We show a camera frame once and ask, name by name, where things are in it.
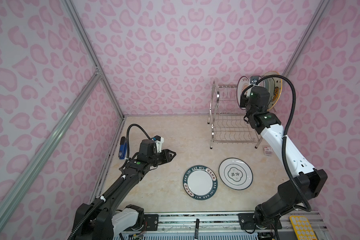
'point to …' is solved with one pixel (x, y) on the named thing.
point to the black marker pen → (197, 228)
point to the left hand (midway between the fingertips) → (175, 152)
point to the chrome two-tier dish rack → (228, 122)
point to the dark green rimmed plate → (200, 182)
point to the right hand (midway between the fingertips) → (252, 88)
